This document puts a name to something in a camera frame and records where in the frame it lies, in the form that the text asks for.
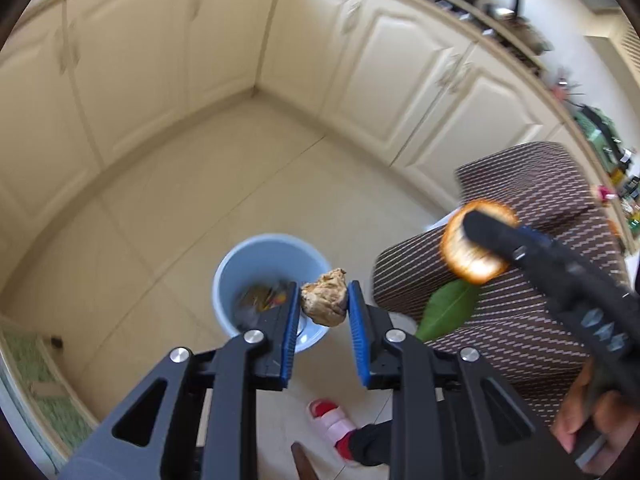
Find person's black trouser leg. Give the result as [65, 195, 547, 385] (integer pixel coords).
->
[347, 421, 396, 467]

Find green leaf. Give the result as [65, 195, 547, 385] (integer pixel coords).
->
[415, 280, 481, 342]

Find gold snack bag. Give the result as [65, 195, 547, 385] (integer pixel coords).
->
[234, 282, 288, 333]

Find brown wooden piece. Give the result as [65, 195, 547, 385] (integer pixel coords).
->
[291, 441, 321, 480]

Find black gas stove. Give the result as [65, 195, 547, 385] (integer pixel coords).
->
[407, 0, 551, 68]

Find green patterned mat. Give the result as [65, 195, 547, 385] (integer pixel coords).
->
[0, 322, 98, 466]

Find red sock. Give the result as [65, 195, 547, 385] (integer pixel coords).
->
[310, 400, 358, 461]

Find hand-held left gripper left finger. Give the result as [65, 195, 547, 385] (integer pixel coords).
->
[60, 280, 303, 480]

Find cream base cabinets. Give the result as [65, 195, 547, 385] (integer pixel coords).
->
[0, 0, 601, 271]

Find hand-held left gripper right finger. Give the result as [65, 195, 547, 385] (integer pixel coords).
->
[347, 280, 591, 480]

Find blue trash bin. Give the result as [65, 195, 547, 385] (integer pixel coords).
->
[212, 233, 335, 355]

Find cream lattice wall cabinet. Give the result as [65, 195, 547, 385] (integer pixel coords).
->
[584, 10, 640, 78]

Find green electric grill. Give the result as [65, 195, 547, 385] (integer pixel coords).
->
[575, 105, 622, 162]

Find orange peel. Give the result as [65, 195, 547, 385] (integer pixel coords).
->
[440, 199, 521, 283]

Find person's right hand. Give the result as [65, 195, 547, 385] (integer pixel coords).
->
[551, 360, 640, 456]

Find pink slipper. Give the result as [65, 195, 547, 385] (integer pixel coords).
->
[306, 398, 358, 458]

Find brown dotted tablecloth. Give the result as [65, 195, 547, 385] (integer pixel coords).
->
[372, 141, 636, 431]

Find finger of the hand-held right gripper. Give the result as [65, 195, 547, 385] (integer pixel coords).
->
[462, 209, 556, 275]

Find paper ball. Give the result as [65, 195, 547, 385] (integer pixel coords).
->
[300, 268, 349, 327]

